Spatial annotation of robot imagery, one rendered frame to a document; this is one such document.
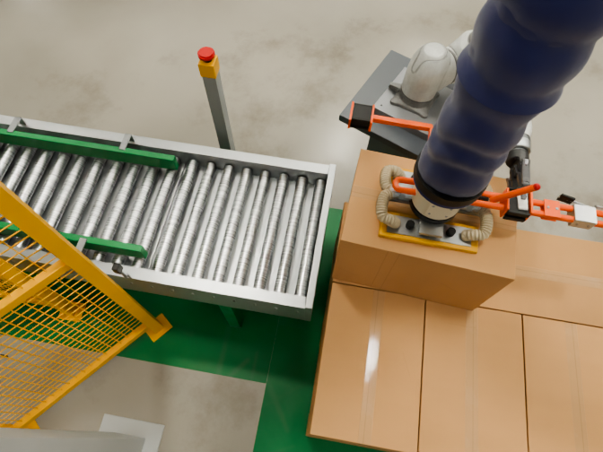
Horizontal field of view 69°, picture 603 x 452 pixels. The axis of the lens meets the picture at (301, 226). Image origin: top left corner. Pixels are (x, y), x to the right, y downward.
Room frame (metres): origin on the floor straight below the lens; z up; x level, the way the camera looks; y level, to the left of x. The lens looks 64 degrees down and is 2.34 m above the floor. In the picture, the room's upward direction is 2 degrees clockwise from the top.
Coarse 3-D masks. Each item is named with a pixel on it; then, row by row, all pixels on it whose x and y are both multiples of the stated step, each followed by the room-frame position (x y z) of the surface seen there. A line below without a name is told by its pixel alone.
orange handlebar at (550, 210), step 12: (372, 120) 1.05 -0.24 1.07; (384, 120) 1.04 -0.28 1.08; (396, 120) 1.04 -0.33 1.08; (408, 120) 1.05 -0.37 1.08; (396, 180) 0.79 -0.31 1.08; (408, 180) 0.79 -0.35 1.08; (408, 192) 0.75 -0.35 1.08; (492, 192) 0.76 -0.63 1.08; (480, 204) 0.71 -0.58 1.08; (492, 204) 0.71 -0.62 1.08; (540, 204) 0.72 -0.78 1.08; (552, 204) 0.72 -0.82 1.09; (564, 204) 0.72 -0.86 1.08; (540, 216) 0.68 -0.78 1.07; (552, 216) 0.67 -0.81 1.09; (564, 216) 0.68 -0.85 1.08; (600, 216) 0.69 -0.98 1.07
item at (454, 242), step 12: (408, 216) 0.72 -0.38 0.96; (384, 228) 0.67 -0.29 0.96; (408, 228) 0.67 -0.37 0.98; (444, 228) 0.68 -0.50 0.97; (456, 228) 0.68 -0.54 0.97; (468, 228) 0.68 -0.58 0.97; (408, 240) 0.63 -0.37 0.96; (420, 240) 0.63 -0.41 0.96; (432, 240) 0.63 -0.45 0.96; (444, 240) 0.63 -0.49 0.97; (456, 240) 0.63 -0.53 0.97; (468, 252) 0.60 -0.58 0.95
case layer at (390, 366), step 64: (576, 256) 0.77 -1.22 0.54; (384, 320) 0.45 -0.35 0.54; (448, 320) 0.46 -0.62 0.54; (512, 320) 0.47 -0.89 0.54; (576, 320) 0.48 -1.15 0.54; (320, 384) 0.20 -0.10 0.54; (384, 384) 0.20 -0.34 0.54; (448, 384) 0.21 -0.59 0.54; (512, 384) 0.22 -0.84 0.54; (576, 384) 0.23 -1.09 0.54; (384, 448) -0.02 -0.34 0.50; (448, 448) -0.01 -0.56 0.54; (512, 448) 0.00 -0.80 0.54; (576, 448) 0.00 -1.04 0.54
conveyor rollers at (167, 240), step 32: (0, 160) 1.16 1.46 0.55; (64, 160) 1.18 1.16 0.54; (96, 160) 1.18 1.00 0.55; (192, 160) 1.20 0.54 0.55; (32, 192) 1.01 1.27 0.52; (64, 192) 1.00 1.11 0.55; (128, 192) 1.02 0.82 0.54; (160, 192) 1.02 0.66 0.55; (224, 192) 1.03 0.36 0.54; (256, 192) 1.04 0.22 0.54; (320, 192) 1.05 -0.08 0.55; (96, 224) 0.85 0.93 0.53; (128, 224) 0.84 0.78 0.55; (192, 224) 0.86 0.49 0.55; (256, 224) 0.87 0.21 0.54; (288, 224) 0.88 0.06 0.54; (96, 256) 0.68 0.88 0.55; (160, 256) 0.69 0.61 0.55; (224, 256) 0.71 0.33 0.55; (288, 256) 0.72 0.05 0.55
